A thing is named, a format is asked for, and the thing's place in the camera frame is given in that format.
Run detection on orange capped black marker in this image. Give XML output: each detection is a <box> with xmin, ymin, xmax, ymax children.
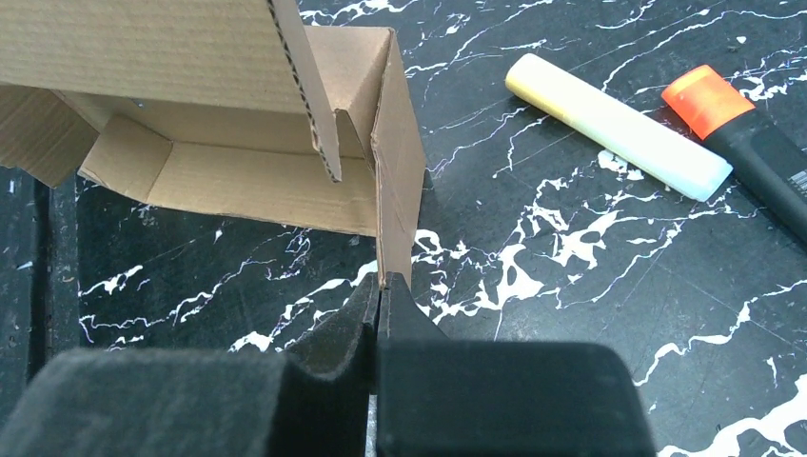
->
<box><xmin>661</xmin><ymin>65</ymin><xmax>806</xmax><ymax>242</ymax></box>

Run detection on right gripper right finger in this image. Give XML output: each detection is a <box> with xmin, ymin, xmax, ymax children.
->
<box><xmin>376</xmin><ymin>273</ymin><xmax>656</xmax><ymax>456</ymax></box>

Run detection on yellow highlighter marker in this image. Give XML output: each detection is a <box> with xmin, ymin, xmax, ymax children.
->
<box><xmin>505</xmin><ymin>53</ymin><xmax>733</xmax><ymax>202</ymax></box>

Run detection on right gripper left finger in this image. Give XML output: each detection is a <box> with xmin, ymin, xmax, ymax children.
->
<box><xmin>1</xmin><ymin>278</ymin><xmax>380</xmax><ymax>456</ymax></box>

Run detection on brown cardboard box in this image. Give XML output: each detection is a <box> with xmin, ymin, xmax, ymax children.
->
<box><xmin>1</xmin><ymin>1</ymin><xmax>424</xmax><ymax>285</ymax></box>

